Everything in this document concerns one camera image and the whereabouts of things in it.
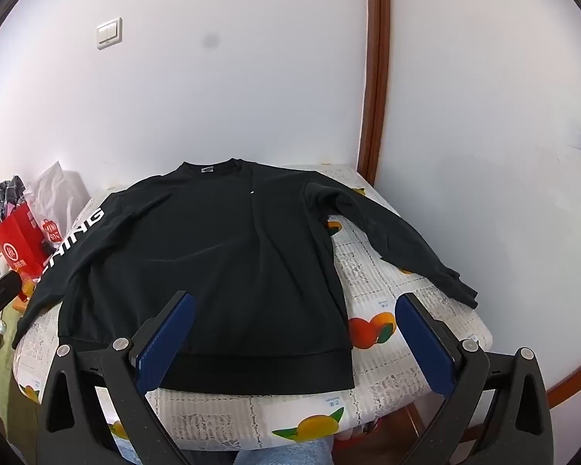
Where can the black-and-white checkered cloth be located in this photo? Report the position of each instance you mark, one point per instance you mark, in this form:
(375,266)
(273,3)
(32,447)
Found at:
(5,196)

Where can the black long-sleeve sweatshirt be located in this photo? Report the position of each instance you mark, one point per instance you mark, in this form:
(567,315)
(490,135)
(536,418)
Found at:
(222,252)

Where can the red paper shopping bag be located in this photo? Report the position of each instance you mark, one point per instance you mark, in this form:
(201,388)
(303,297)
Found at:
(17,247)

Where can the white plastic bag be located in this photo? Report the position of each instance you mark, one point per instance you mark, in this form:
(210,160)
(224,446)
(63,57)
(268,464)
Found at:
(53,193)

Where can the person's blue jeans leg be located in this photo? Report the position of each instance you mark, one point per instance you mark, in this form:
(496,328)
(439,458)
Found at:
(285,453)

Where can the fruit-printed tablecloth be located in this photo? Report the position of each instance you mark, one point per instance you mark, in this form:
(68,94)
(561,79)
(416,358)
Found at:
(382,300)

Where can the brown wooden door frame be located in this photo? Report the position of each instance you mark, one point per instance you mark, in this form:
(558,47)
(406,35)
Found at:
(375,82)

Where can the white wall light switch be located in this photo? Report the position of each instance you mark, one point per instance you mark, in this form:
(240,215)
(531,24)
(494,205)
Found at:
(109,33)

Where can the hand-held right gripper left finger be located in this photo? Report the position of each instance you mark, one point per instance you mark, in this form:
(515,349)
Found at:
(167,344)

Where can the brown wooden baseboard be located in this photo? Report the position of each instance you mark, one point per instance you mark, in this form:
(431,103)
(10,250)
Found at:
(576,378)

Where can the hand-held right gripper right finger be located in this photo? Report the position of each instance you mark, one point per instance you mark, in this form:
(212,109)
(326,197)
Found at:
(423,344)

